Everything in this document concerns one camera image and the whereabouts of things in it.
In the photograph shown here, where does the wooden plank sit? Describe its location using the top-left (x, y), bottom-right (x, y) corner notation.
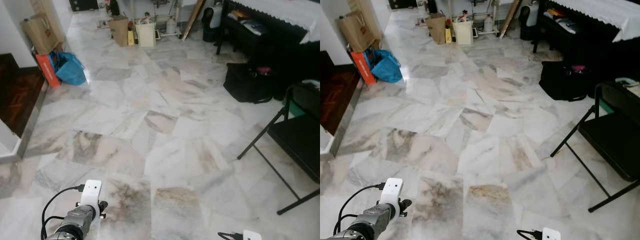
top-left (181, 0), bottom-right (206, 41)
top-left (499, 0), bottom-right (524, 40)

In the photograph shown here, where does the black duffel bag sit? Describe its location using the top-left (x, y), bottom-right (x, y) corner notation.
top-left (223, 62), bottom-right (276, 105)
top-left (539, 60), bottom-right (597, 102)

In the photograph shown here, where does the white plastic bin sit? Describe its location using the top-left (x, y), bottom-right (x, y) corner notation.
top-left (135, 22), bottom-right (157, 48)
top-left (452, 20), bottom-right (474, 46)

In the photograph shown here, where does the black folding chair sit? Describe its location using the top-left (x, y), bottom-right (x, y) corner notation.
top-left (237, 81), bottom-right (321, 216)
top-left (550, 80), bottom-right (640, 213)

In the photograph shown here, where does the orange box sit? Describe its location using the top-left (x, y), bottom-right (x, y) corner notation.
top-left (35, 52), bottom-right (61, 88)
top-left (350, 50), bottom-right (377, 86)

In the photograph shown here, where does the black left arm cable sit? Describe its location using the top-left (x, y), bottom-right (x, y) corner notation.
top-left (41, 184), bottom-right (87, 240)
top-left (333, 182), bottom-right (387, 237)

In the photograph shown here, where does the black table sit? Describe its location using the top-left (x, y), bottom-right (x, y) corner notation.
top-left (532, 0), bottom-right (640, 98)
top-left (216, 0), bottom-right (321, 101)

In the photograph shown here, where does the blue plastic bag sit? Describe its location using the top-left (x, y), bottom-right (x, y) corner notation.
top-left (366, 48), bottom-right (404, 84)
top-left (51, 50), bottom-right (87, 86)

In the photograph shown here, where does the black floor appliance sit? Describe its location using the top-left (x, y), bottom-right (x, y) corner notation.
top-left (201, 4), bottom-right (224, 43)
top-left (518, 4), bottom-right (541, 41)

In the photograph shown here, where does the large brown paper bag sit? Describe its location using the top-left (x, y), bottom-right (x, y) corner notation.
top-left (336, 10), bottom-right (383, 53)
top-left (21, 12), bottom-right (64, 55)

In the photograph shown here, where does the white tablecloth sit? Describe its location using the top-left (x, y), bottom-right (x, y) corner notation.
top-left (547, 0), bottom-right (640, 43)

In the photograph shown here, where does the small brown paper bag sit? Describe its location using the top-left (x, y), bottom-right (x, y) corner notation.
top-left (426, 13), bottom-right (447, 45)
top-left (108, 15), bottom-right (130, 47)

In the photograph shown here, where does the white folded bundle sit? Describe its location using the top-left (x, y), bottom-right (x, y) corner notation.
top-left (239, 19), bottom-right (264, 37)
top-left (554, 17), bottom-right (581, 35)

